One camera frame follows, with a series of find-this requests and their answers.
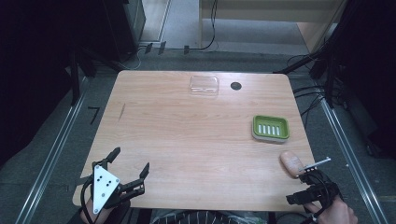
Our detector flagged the black floor cables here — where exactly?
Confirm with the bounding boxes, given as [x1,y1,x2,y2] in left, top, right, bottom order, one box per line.
[291,52,331,130]

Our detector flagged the clear plastic box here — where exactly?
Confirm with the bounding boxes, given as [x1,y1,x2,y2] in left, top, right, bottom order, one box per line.
[189,75,220,96]

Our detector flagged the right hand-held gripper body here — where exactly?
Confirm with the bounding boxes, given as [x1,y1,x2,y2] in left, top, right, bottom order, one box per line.
[298,157,343,208]

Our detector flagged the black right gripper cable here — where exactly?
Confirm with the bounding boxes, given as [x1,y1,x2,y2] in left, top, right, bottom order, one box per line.
[306,170,332,223]

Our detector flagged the person's striped clothing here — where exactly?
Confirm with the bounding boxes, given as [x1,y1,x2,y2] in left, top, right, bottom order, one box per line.
[150,209,269,224]

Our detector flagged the metal floor rail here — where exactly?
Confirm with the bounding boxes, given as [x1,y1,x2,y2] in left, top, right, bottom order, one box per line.
[319,98,389,224]
[14,76,90,224]

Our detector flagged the pink oval soap bar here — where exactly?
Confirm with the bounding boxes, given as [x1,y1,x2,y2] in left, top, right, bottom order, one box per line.
[279,150,305,179]

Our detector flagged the black hanging cable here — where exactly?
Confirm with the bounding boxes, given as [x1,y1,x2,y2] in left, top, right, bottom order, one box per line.
[186,0,219,53]

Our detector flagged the light wooden furniture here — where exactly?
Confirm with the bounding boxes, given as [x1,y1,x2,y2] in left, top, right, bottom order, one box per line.
[199,0,348,54]

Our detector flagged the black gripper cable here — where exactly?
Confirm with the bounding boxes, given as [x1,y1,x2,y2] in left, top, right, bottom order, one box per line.
[79,175,96,224]
[306,170,332,223]

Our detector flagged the black cabinet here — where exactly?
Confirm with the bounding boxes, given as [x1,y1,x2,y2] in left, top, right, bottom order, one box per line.
[101,0,148,63]

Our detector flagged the black stand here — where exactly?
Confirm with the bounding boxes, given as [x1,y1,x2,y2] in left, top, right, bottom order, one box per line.
[68,46,97,106]
[273,18,353,108]

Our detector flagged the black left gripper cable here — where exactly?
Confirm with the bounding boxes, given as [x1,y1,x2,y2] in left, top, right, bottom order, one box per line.
[79,175,96,224]

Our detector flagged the person's right hand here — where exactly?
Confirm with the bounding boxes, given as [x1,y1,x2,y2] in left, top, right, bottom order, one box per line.
[303,198,360,224]

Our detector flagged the green soap dish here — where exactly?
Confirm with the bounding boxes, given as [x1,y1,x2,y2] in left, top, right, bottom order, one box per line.
[250,114,290,145]

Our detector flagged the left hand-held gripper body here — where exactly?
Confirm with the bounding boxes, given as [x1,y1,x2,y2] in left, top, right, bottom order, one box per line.
[81,160,133,216]

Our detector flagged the person's left hand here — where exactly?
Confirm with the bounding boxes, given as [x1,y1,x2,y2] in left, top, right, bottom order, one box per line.
[79,199,114,224]

